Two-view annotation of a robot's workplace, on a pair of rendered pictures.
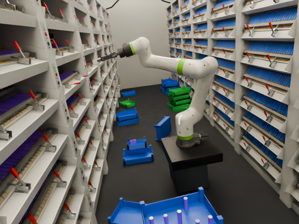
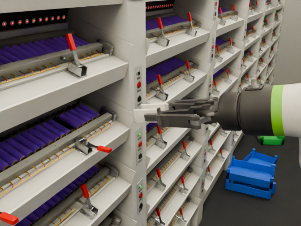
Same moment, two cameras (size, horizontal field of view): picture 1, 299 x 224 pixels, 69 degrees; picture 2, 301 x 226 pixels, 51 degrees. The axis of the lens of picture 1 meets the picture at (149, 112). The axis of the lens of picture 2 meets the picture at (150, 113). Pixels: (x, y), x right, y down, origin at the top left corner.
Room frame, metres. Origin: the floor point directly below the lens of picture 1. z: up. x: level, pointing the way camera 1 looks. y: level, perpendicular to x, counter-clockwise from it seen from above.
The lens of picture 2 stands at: (1.08, 0.00, 1.31)
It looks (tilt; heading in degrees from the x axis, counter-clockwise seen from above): 22 degrees down; 30
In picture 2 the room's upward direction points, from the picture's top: straight up
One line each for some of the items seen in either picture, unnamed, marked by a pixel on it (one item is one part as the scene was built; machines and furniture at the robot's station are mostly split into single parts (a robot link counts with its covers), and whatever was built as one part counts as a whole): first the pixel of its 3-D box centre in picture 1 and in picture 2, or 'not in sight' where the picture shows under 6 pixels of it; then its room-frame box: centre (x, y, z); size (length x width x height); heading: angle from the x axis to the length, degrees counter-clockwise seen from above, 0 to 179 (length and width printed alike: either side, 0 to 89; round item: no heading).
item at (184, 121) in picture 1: (185, 124); not in sight; (1.52, -0.26, 0.51); 0.16 x 0.13 x 0.19; 137
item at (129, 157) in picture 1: (138, 154); not in sight; (1.98, 0.17, 0.04); 0.30 x 0.20 x 0.08; 92
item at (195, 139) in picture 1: (192, 138); not in sight; (1.52, -0.30, 0.39); 0.26 x 0.15 x 0.06; 95
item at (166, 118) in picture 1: (163, 128); not in sight; (2.42, -0.14, 0.10); 0.30 x 0.08 x 0.20; 150
